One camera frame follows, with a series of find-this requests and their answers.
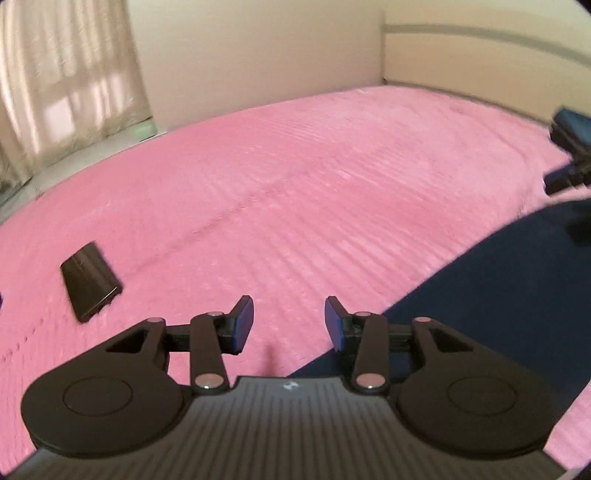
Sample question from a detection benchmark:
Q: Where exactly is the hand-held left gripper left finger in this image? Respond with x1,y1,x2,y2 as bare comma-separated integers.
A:
106,295,256,394

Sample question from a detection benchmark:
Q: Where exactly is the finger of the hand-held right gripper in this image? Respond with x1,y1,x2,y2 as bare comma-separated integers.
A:
549,107,591,153
544,159,591,197

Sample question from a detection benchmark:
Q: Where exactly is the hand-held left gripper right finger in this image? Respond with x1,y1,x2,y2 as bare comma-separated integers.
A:
324,296,476,394

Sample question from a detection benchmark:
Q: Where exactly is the dark navy fleece garment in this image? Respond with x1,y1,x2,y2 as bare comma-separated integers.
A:
291,198,591,418

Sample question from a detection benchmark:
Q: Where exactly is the pink ribbed bed blanket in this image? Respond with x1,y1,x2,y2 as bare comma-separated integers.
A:
0,85,591,467

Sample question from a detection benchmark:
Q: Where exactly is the white windowsill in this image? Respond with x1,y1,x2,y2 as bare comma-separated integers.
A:
0,128,168,220

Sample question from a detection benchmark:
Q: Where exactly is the pink lace curtain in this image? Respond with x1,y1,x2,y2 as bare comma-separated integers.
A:
0,0,154,188

